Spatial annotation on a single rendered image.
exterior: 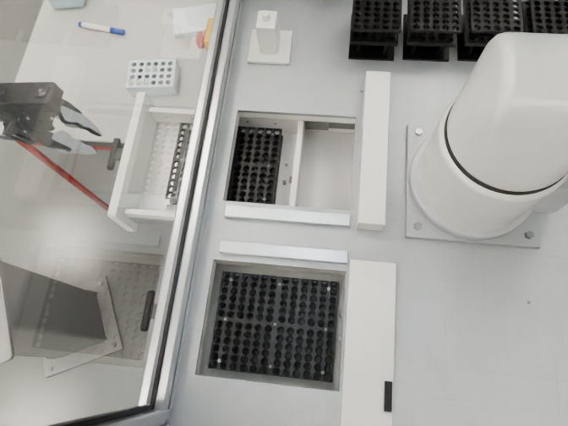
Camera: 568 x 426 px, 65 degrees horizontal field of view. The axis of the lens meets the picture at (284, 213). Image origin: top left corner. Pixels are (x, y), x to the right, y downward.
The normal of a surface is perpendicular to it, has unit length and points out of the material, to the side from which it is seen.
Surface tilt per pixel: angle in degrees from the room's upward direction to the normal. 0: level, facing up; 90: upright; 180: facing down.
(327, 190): 0
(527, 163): 73
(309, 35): 0
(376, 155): 0
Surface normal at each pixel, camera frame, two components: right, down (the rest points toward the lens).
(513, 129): -0.12, 0.81
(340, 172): -0.07, -0.33
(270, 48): -0.11, 0.94
